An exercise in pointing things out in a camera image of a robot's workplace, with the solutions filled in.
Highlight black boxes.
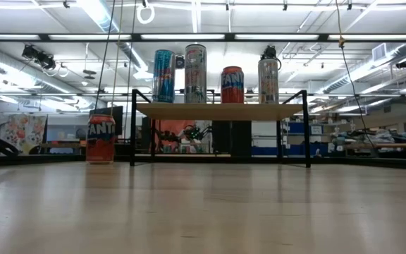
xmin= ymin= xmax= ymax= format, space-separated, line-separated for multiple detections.
xmin=211 ymin=121 xmax=252 ymax=158

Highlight yellow black hanging cable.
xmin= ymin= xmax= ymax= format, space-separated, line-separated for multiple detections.
xmin=335 ymin=0 xmax=376 ymax=149

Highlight black aluminium table frame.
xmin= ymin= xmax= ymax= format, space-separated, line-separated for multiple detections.
xmin=0 ymin=152 xmax=406 ymax=172

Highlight white slim beverage can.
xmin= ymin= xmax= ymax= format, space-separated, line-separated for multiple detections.
xmin=257 ymin=58 xmax=280 ymax=104
xmin=184 ymin=44 xmax=208 ymax=104

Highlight black hanging camera cluster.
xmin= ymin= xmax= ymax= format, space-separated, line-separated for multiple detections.
xmin=21 ymin=44 xmax=58 ymax=71

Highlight wooden shelf black metal frame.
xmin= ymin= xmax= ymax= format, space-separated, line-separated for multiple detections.
xmin=129 ymin=88 xmax=312 ymax=169

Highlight blue slim energy drink can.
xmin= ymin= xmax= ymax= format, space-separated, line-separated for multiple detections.
xmin=152 ymin=49 xmax=176 ymax=104

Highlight white hanging ring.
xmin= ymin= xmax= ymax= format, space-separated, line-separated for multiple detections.
xmin=135 ymin=2 xmax=156 ymax=25

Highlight red panel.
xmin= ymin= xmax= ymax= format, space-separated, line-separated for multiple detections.
xmin=155 ymin=119 xmax=197 ymax=153

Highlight cluttered wooden workbench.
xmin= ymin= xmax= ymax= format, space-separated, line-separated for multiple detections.
xmin=329 ymin=126 xmax=406 ymax=159

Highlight blue cabinet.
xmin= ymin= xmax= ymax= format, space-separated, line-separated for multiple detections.
xmin=251 ymin=121 xmax=331 ymax=157

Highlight floral print banner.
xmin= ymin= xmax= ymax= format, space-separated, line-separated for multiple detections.
xmin=0 ymin=112 xmax=48 ymax=156

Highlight red Fanta soda can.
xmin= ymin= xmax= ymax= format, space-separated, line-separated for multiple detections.
xmin=85 ymin=114 xmax=116 ymax=165
xmin=220 ymin=66 xmax=245 ymax=104

